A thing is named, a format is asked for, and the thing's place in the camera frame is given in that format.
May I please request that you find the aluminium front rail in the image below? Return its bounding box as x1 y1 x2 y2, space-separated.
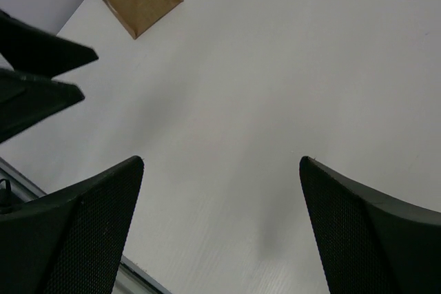
0 156 173 294

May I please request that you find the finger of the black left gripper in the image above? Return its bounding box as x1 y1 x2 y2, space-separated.
1 68 85 142
1 11 99 78

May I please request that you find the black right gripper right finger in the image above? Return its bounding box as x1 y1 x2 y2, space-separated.
299 156 440 293

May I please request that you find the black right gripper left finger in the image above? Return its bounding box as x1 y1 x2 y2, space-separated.
0 155 145 294

